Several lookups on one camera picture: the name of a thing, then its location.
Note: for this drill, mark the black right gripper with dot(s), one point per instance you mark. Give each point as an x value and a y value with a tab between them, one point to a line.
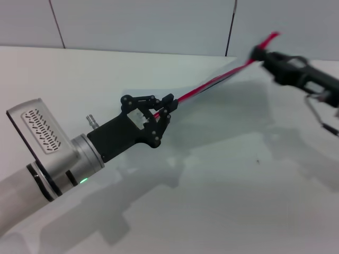
294	75

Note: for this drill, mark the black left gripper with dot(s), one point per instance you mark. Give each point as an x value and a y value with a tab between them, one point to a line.
119	132

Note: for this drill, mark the clear red-zip document bag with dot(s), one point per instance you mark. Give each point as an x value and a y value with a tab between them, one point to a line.
196	91

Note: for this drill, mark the silver metal connector plug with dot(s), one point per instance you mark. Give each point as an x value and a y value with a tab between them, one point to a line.
91	121

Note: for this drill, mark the silver vented wrist camera box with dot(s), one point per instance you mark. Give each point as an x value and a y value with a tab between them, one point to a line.
39	129

